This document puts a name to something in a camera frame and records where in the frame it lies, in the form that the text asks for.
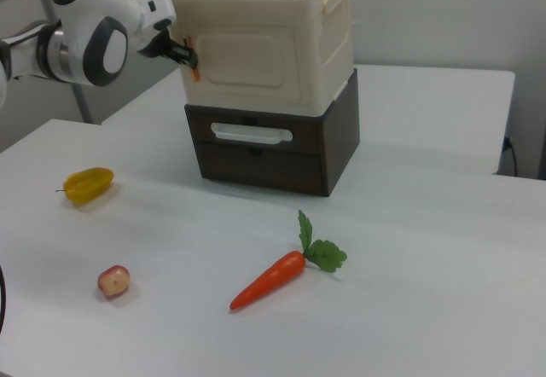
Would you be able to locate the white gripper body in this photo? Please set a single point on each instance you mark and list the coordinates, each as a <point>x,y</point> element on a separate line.
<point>155,10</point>

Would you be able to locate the cream plastic cabinet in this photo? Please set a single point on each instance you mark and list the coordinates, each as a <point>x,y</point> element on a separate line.
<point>307,36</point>

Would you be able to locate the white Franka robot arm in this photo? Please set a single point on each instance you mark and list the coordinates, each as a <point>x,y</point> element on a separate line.
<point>81,31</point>

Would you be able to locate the yellow toy starfruit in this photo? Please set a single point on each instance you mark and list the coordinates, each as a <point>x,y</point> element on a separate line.
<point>88,185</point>

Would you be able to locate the dark brown drawer unit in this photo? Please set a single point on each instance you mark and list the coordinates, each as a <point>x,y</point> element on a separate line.
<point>298,155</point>

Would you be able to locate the cream cabinet door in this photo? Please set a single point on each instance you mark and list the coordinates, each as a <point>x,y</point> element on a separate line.
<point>251,59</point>

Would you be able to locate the orange toy carrot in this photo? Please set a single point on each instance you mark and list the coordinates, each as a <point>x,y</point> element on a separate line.
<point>273,276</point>

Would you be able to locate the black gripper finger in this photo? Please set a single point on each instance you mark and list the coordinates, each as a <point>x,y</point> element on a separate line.
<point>181,59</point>
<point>181,47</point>

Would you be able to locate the red toy apple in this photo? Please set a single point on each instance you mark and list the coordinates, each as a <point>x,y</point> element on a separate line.
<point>113,282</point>

